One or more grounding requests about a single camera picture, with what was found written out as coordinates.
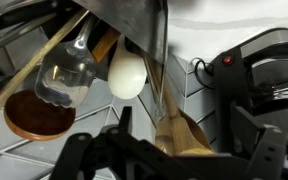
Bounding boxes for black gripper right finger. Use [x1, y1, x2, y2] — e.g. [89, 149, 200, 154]
[232, 105, 288, 180]

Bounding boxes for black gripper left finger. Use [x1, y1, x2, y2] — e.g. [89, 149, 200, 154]
[48, 106, 142, 180]

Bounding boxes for metal clamp tongs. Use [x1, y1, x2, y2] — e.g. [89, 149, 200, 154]
[143, 54, 168, 118]

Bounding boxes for metallic utensil storage bucket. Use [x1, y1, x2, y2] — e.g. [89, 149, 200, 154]
[73, 0, 169, 65]

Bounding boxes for dark brown wooden spoon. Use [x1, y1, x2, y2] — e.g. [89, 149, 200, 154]
[3, 88, 77, 142]

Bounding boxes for large light wooden ladle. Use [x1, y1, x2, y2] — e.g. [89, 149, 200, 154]
[163, 76, 216, 156]

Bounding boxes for small light wooden spoon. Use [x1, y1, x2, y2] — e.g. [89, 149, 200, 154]
[154, 113, 176, 156]

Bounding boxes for black steel coffee maker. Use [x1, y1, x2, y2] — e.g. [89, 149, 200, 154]
[210, 27, 288, 159]

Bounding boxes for white plastic spoon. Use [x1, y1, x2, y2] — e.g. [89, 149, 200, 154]
[107, 34, 149, 101]

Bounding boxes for long wooden stick handle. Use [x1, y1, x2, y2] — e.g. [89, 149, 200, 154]
[0, 8, 90, 127]

